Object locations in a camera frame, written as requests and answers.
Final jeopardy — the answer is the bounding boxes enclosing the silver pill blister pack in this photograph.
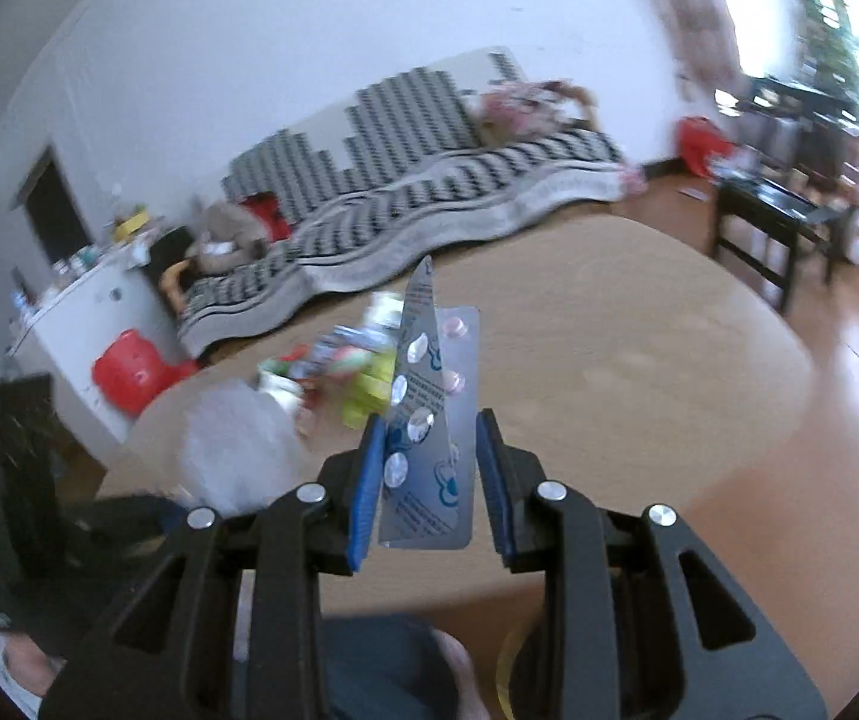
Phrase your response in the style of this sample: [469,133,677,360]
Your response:
[379,259,480,550]

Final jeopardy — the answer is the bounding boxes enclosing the colourful trash pile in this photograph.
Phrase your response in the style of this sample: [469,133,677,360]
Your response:
[256,291,404,437]

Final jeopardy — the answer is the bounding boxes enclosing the red bear-shaped stool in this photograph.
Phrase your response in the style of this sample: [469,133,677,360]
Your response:
[91,330,199,418]

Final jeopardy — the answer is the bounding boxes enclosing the white side cabinet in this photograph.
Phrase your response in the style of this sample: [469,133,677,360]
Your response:
[10,247,185,465]

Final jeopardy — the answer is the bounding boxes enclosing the black side table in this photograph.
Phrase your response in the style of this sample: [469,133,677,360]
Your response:
[709,177,854,316]

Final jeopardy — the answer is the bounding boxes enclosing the brown plush toy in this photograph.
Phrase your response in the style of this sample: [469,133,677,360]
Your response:
[187,202,272,277]

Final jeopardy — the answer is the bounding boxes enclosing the red cushion on sofa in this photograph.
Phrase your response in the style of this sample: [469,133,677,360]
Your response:
[241,192,292,242]

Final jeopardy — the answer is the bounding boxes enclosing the red bag on floor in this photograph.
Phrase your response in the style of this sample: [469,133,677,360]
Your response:
[675,115,735,179]

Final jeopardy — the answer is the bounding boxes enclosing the black white striped sofa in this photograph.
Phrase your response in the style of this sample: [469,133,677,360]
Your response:
[178,47,633,356]

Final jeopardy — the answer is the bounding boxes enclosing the pink patterned cushion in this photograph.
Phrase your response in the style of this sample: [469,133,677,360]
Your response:
[462,80,600,146]

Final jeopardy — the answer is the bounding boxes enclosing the brown checked curtain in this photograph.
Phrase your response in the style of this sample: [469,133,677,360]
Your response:
[656,0,743,93]

